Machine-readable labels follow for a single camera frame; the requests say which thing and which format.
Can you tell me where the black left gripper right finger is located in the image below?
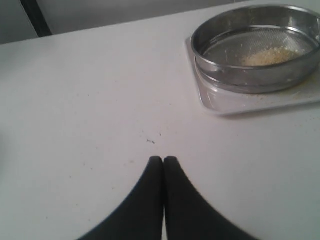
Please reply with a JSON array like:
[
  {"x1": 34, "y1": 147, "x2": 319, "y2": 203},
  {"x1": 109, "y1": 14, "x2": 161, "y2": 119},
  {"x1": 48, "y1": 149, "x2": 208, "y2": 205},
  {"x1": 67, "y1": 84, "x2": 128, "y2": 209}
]
[{"x1": 163, "y1": 156, "x2": 253, "y2": 240}]

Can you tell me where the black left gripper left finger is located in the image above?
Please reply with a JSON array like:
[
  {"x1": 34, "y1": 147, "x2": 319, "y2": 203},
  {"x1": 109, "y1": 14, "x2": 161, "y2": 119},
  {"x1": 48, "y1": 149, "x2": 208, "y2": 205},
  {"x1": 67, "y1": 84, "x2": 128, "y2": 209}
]
[{"x1": 81, "y1": 156, "x2": 164, "y2": 240}]

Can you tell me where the yellow white grain mix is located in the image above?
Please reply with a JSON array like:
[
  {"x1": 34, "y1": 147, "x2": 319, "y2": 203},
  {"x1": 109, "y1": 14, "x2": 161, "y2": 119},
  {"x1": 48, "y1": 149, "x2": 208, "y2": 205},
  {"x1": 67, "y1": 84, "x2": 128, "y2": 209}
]
[{"x1": 240, "y1": 47, "x2": 299, "y2": 67}]

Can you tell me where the round stainless steel sieve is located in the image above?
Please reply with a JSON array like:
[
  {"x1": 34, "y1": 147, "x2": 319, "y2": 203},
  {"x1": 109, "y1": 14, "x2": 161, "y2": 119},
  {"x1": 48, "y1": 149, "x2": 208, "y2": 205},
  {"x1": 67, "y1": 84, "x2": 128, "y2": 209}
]
[{"x1": 191, "y1": 4, "x2": 320, "y2": 94}]

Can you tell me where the white square plastic tray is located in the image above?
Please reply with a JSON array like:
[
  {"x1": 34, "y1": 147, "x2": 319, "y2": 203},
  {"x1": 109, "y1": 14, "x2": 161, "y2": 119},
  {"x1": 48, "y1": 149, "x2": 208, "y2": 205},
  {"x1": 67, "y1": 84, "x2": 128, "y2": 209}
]
[{"x1": 185, "y1": 37, "x2": 320, "y2": 116}]

